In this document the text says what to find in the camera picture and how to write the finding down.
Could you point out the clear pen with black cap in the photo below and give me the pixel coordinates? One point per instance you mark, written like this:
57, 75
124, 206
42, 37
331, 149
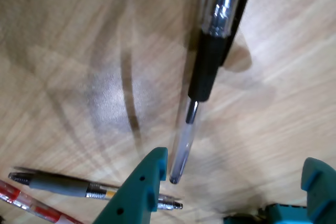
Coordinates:
204, 72

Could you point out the red retractable pen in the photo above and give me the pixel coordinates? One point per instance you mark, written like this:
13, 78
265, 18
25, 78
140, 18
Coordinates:
42, 211

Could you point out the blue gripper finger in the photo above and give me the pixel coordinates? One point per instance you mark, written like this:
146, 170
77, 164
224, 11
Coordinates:
136, 195
323, 192

